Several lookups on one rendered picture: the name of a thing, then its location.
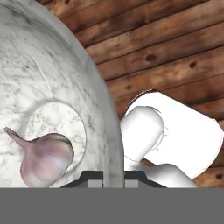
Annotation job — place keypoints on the white rounded object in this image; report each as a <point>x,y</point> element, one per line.
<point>186,131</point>

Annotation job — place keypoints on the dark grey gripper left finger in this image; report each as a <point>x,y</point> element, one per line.
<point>93,176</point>

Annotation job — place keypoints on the white marble bowl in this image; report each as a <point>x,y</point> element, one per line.
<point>52,73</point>

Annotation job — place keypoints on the purple white garlic bulb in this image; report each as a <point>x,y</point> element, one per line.
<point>46,160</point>

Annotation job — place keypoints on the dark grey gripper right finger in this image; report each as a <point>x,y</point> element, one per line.
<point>134,176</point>

